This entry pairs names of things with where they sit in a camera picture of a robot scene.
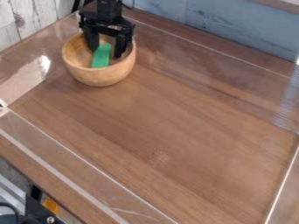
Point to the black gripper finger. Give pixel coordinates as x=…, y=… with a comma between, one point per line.
x=120, y=45
x=91, y=35

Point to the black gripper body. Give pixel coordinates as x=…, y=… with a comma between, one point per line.
x=111, y=28

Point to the green rectangular block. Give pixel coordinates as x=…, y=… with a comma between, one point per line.
x=101, y=56

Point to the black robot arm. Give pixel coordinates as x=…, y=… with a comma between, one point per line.
x=108, y=10

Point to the brown wooden bowl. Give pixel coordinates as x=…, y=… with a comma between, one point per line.
x=77, y=59

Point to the yellow label sticker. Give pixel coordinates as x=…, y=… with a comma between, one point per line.
x=52, y=206

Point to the clear acrylic barrier wall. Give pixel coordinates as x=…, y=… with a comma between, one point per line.
x=185, y=144

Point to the black metal mount with screw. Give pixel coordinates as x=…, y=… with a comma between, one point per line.
x=36, y=213

